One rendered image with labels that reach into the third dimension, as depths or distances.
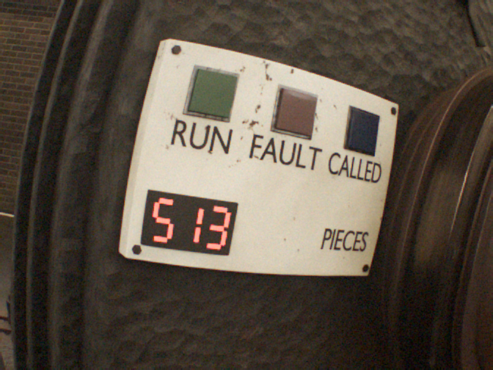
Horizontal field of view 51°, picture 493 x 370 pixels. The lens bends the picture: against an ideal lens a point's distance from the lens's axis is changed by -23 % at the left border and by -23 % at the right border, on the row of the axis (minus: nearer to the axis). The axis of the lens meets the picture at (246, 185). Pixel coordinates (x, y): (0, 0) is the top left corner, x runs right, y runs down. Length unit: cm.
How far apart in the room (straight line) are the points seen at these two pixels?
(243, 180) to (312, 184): 7
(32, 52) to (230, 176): 603
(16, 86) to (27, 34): 64
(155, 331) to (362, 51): 35
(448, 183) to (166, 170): 25
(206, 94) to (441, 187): 23
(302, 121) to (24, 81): 599
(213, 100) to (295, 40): 11
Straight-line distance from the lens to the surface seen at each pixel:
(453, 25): 77
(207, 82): 51
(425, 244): 56
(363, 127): 60
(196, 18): 53
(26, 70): 648
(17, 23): 652
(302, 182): 56
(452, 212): 53
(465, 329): 58
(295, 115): 55
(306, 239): 58
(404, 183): 64
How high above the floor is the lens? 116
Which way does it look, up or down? 3 degrees down
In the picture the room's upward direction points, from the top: 11 degrees clockwise
